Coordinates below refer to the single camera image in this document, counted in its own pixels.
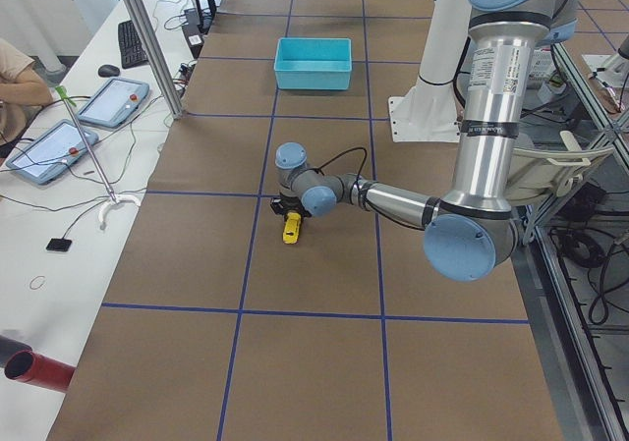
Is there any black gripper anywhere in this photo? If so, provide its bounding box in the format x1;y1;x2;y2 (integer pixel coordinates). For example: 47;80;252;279
278;193;311;218

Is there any yellow beetle toy car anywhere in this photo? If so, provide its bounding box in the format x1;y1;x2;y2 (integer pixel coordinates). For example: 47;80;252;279
282;211;303;245

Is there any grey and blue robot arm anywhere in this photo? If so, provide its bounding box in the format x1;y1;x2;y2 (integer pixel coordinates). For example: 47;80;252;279
271;0;577;282

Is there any light blue plastic bin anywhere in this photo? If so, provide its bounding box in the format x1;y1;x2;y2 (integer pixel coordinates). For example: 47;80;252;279
274;37;353;90

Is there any teach pendant tablet far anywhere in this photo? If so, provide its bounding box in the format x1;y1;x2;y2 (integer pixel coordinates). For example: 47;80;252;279
77;77;149;129

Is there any teach pendant tablet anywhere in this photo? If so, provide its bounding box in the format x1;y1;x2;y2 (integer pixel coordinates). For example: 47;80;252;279
6;119;87;186
77;77;149;129

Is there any black keyboard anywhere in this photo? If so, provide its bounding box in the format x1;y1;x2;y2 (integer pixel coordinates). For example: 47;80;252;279
118;20;148;69

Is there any black computer mouse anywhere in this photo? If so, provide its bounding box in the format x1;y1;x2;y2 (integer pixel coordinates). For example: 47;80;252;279
97;64;120;78

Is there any small black square pad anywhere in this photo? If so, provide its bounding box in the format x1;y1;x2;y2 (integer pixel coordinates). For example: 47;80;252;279
45;238;72;252

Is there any teach pendant tablet near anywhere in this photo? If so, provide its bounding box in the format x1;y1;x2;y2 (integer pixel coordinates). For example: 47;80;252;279
6;119;87;186

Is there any white plastic chair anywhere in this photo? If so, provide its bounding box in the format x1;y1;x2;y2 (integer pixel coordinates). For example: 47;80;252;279
504;131;614;205

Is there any metal rod white stand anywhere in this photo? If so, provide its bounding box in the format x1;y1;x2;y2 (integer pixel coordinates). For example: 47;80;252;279
54;85;142;230

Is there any seated person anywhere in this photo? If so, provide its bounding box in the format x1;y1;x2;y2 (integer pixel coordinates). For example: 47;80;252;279
1;38;53;162

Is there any red and black tube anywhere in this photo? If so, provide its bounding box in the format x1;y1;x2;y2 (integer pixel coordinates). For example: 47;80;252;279
1;336;75;393

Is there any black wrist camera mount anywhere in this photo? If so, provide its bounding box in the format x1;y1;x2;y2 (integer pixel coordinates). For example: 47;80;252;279
270;197;286;216

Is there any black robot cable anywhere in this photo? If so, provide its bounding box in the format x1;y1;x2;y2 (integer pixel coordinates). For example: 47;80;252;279
316;147;370;187

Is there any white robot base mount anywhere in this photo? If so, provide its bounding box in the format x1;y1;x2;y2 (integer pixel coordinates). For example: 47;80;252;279
388;0;471;142

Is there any aluminium frame post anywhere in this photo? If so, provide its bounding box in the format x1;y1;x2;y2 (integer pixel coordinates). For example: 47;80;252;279
123;0;183;120

